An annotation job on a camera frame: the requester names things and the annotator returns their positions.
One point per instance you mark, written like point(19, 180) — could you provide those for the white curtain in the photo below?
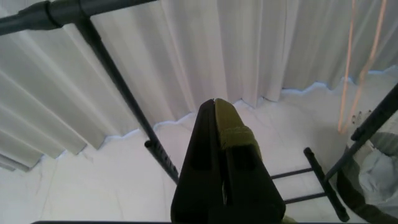
point(202, 46)

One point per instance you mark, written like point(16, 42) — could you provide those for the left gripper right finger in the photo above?
point(255, 199)

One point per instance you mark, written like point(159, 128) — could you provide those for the white laundry basket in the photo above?
point(351, 199)

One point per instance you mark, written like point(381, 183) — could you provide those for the black clothes rack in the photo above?
point(62, 12)

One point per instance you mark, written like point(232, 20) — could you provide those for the pink clothes hanger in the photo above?
point(344, 93)

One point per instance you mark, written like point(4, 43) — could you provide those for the green sleeveless shirt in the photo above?
point(230, 124)

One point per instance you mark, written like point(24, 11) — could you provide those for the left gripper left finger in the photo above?
point(199, 193)

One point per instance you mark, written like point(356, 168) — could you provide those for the pale grey garment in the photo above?
point(379, 174)

